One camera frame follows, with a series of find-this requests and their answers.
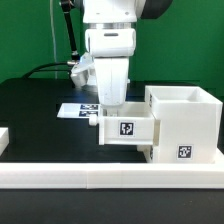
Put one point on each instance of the white drawer box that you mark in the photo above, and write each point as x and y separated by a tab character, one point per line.
147	151
134	124

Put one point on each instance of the white front drawer box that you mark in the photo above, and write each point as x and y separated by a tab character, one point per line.
147	151

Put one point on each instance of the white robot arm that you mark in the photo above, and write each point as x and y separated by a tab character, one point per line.
106	14

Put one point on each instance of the white drawer cabinet frame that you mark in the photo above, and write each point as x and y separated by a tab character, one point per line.
187	124

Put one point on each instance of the paper sheet with tags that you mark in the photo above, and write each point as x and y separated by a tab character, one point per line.
77	110

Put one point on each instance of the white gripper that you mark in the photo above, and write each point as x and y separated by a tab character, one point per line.
111	50

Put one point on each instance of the white block at left edge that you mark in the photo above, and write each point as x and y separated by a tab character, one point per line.
4	139

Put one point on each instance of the white L-shaped fence rail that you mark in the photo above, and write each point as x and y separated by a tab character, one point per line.
106	175

